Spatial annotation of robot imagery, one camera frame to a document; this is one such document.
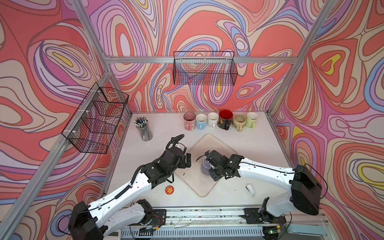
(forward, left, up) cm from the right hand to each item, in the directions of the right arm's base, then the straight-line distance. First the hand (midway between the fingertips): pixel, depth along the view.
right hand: (216, 175), depth 82 cm
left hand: (+7, +16, +12) cm, 21 cm away
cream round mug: (+37, -20, +2) cm, 42 cm away
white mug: (+38, -2, +4) cm, 39 cm away
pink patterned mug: (+41, +14, +3) cm, 44 cm away
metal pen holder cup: (+29, +44, +13) cm, 54 cm away
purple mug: (+3, +6, +5) cm, 8 cm away
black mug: (+37, -10, +5) cm, 39 cm away
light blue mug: (+37, +6, +4) cm, 38 cm away
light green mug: (+38, -29, +3) cm, 48 cm away
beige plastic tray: (-2, +15, +15) cm, 21 cm away
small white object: (-7, -18, -3) cm, 20 cm away
